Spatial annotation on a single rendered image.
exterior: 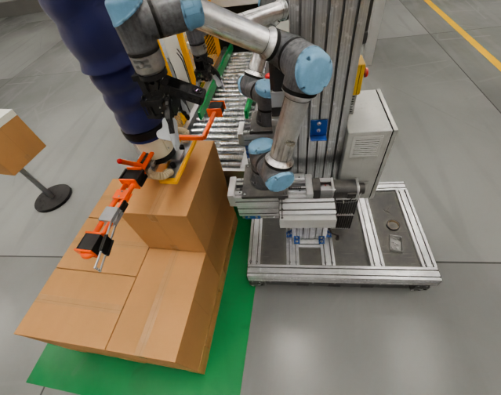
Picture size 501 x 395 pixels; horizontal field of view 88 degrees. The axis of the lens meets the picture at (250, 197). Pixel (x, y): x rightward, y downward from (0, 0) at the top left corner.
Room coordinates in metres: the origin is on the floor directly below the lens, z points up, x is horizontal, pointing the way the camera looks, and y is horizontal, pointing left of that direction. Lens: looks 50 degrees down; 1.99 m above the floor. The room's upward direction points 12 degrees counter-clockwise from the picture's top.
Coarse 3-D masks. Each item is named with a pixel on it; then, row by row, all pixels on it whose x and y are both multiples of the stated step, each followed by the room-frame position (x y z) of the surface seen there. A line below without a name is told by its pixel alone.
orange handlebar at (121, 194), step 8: (208, 128) 1.18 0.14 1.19; (184, 136) 1.14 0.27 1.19; (192, 136) 1.13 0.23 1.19; (200, 136) 1.12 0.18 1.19; (144, 152) 1.09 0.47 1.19; (152, 152) 1.08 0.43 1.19; (144, 168) 0.98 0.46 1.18; (120, 192) 0.83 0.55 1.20; (128, 192) 0.83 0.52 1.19; (112, 200) 0.80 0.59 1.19; (120, 200) 0.81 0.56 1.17; (128, 200) 0.80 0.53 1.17; (112, 224) 0.68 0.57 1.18; (104, 232) 0.64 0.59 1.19; (88, 256) 0.54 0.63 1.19
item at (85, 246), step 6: (90, 234) 0.63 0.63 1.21; (96, 234) 0.62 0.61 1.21; (102, 234) 0.62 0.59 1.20; (84, 240) 0.61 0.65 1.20; (90, 240) 0.60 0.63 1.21; (96, 240) 0.60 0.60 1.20; (78, 246) 0.58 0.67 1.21; (84, 246) 0.58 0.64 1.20; (90, 246) 0.57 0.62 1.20; (96, 246) 0.58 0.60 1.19; (78, 252) 0.57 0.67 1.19; (84, 252) 0.56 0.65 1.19; (90, 252) 0.55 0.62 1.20; (96, 252) 0.56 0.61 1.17
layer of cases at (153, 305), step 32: (224, 192) 1.32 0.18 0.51; (96, 224) 1.24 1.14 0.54; (128, 224) 1.18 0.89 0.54; (224, 224) 1.15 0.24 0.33; (64, 256) 1.02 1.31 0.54; (128, 256) 0.92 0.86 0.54; (160, 256) 0.87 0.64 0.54; (192, 256) 0.82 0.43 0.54; (224, 256) 0.98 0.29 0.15; (64, 288) 0.78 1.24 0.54; (96, 288) 0.74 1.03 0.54; (128, 288) 0.69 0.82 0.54; (160, 288) 0.65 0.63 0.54; (192, 288) 0.61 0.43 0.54; (32, 320) 0.62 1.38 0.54; (64, 320) 0.59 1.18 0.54; (96, 320) 0.55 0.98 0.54; (128, 320) 0.51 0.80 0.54; (160, 320) 0.48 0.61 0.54; (192, 320) 0.46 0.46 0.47; (96, 352) 0.46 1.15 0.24; (128, 352) 0.35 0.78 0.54; (160, 352) 0.32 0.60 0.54; (192, 352) 0.33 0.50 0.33
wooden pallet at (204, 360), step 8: (232, 224) 1.27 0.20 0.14; (232, 232) 1.27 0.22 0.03; (232, 240) 1.19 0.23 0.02; (224, 264) 0.98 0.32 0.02; (224, 272) 0.91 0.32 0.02; (224, 280) 0.85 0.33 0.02; (216, 296) 0.73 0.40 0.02; (216, 304) 0.68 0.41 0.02; (216, 312) 0.62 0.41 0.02; (208, 328) 0.49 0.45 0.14; (208, 336) 0.47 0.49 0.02; (208, 344) 0.42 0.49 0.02; (208, 352) 0.37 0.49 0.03; (128, 360) 0.43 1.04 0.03; (200, 368) 0.28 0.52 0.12
